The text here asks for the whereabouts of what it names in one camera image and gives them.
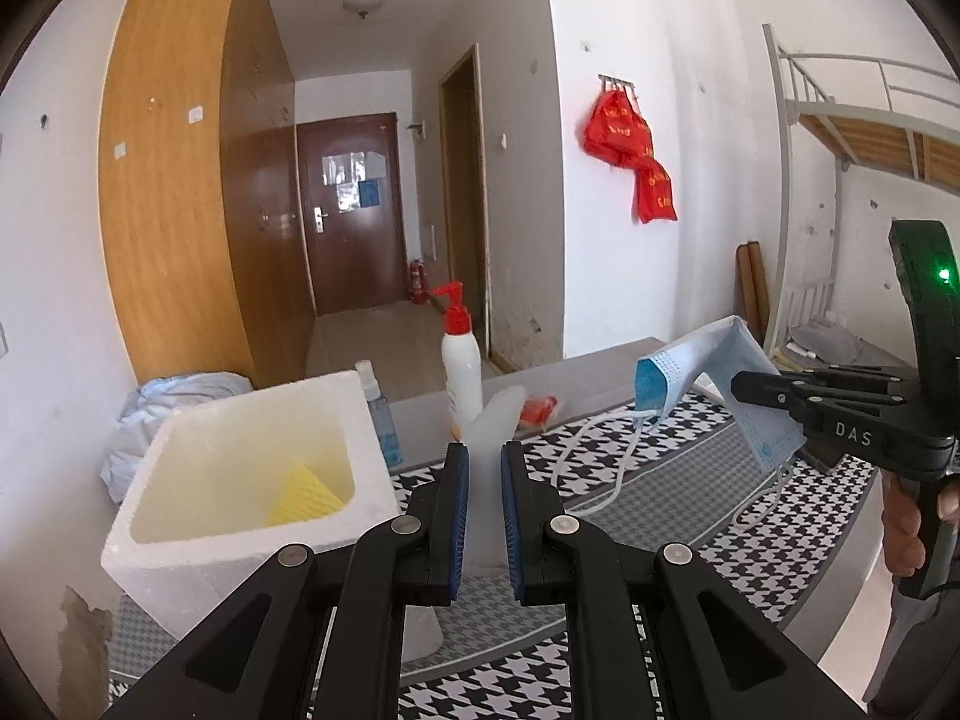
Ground wooden wardrobe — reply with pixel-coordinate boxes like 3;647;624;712
97;0;316;387

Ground white lotion pump bottle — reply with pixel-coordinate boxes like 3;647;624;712
433;281;485;436

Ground white metal bunk bed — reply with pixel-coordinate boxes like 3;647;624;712
763;22;960;383

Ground translucent white plastic piece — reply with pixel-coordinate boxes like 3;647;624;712
401;385;530;665

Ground blue spray bottle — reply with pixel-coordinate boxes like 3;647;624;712
355;360;404;468

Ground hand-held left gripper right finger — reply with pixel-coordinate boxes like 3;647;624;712
500;440;863;720

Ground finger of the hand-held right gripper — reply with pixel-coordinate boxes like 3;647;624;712
731;371;812;430
780;364;893;389

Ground brown side door frame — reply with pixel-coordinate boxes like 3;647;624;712
439;43;492;361

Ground blue face mask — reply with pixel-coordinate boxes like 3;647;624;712
551;317;807;533

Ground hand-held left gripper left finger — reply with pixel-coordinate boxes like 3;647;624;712
101;442;471;720

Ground dark brown entry door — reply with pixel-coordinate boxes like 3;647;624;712
296;112;407;316

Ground yellow foam fruit net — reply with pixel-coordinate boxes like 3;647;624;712
266;465;346;526

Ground white foam box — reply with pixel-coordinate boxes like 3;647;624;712
100;370;402;638

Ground red snack packet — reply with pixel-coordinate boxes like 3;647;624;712
517;395;560;432

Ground person's right hand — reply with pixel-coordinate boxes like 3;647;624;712
881;476;960;577

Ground houndstooth tablecloth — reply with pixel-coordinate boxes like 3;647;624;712
109;390;878;720

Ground grey pillow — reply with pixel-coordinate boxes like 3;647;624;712
791;322;863;361

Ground red bags on hooks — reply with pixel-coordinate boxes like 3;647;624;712
583;88;680;224

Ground brown wooden boards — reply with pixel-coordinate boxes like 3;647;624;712
736;241;770;350

